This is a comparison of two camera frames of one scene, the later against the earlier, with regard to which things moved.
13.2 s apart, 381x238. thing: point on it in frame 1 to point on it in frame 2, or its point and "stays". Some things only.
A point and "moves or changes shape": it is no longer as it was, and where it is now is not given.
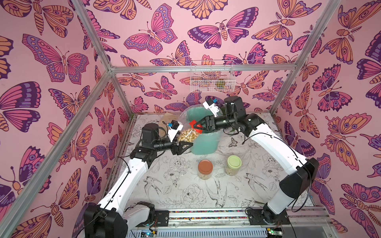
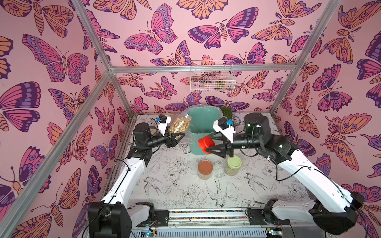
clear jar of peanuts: (190, 135) moves or changes shape
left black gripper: (177, 150) to (170, 142)
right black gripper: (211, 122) to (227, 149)
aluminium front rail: (232, 217) stays
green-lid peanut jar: (234, 163) stays
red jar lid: (193, 122) to (206, 143)
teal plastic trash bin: (208, 142) stays
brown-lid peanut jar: (205, 168) stays
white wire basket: (212, 76) stays
